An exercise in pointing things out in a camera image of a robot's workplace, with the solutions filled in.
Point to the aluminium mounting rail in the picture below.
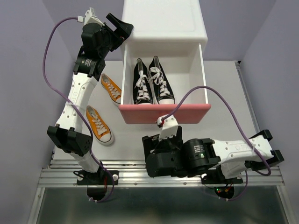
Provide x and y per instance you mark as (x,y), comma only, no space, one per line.
(137,198)

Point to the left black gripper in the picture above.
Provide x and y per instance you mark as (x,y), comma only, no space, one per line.
(123,31)

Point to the white plastic shoe cabinet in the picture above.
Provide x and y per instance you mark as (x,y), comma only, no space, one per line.
(171,29)

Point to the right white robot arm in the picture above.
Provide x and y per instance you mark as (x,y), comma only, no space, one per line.
(217,162)

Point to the black sneaker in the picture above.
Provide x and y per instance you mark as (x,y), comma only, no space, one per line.
(163,93)
(142,94)

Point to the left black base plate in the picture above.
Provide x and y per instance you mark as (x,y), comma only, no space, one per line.
(85,178)

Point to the orange sneaker front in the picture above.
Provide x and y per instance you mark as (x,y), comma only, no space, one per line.
(100,129)

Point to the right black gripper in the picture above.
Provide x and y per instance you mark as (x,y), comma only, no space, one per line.
(152,142)

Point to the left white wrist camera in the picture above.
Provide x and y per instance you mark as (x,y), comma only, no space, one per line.
(90,17)

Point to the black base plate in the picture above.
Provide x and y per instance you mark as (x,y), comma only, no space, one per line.
(220,179)
(85,178)

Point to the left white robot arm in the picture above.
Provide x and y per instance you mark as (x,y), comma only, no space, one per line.
(79,123)

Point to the orange sneaker near cabinet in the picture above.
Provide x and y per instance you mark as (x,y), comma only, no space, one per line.
(112,88)

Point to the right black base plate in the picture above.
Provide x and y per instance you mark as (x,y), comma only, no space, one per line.
(220,179)

